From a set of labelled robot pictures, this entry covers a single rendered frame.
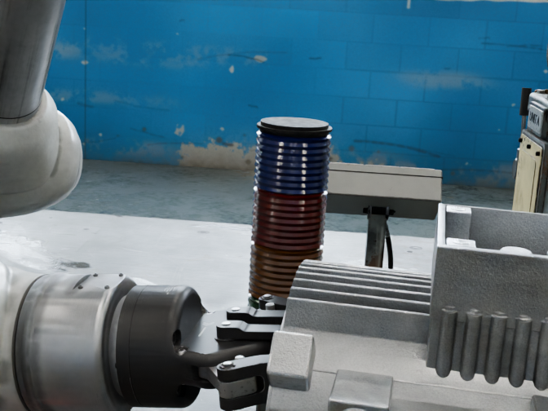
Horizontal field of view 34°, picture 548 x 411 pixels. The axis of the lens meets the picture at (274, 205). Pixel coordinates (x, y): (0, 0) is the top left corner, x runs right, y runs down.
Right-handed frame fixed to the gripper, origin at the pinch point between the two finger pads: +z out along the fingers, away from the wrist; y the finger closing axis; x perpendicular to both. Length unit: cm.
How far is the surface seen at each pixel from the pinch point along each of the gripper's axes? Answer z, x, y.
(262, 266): -15.5, 0.1, 17.0
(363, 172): -13, 4, 74
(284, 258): -13.7, -0.7, 16.6
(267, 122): -14.6, -11.2, 18.0
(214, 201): -148, 100, 485
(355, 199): -14, 7, 73
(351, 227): -57, 110, 453
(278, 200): -13.8, -5.3, 16.7
